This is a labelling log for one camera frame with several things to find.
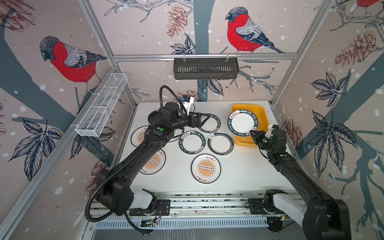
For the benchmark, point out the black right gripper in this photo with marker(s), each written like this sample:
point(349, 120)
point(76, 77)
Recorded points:
point(254, 136)

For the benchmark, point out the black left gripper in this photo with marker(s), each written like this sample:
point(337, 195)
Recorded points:
point(197, 124)

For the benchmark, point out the striped green rim plate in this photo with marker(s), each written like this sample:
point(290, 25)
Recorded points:
point(220, 143)

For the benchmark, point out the orange sunburst plate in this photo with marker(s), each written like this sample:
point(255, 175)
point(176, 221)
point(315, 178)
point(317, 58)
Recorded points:
point(206, 168)
point(137, 136)
point(154, 164)

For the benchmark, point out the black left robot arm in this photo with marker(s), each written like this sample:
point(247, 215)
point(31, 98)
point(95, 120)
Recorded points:
point(113, 186)

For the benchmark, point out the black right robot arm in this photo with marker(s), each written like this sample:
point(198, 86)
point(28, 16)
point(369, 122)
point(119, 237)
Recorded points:
point(321, 216)

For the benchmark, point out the yellow plastic bin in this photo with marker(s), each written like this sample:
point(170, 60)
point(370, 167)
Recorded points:
point(263, 123)

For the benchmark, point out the white plate grey emblem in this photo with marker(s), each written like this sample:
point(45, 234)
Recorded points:
point(177, 134)

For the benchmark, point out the small black plate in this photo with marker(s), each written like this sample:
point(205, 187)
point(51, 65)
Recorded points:
point(154, 117)

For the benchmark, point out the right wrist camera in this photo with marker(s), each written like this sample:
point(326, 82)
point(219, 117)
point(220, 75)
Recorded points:
point(272, 127)

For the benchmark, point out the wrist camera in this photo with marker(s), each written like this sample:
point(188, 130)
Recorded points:
point(272, 127)
point(187, 102)

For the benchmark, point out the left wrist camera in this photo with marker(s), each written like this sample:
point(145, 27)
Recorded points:
point(187, 102)

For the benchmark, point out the black hanging wire basket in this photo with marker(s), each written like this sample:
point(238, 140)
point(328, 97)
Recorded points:
point(206, 69)

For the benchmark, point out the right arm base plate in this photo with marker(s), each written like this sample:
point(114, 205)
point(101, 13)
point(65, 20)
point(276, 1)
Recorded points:
point(257, 207)

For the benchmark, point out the aluminium rail bed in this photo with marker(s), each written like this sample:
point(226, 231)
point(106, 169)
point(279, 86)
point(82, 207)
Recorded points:
point(199, 203)

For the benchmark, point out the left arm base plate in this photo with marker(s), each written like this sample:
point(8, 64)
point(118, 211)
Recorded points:
point(158, 208)

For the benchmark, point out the white mesh wall shelf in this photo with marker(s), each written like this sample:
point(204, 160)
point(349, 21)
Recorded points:
point(99, 112)

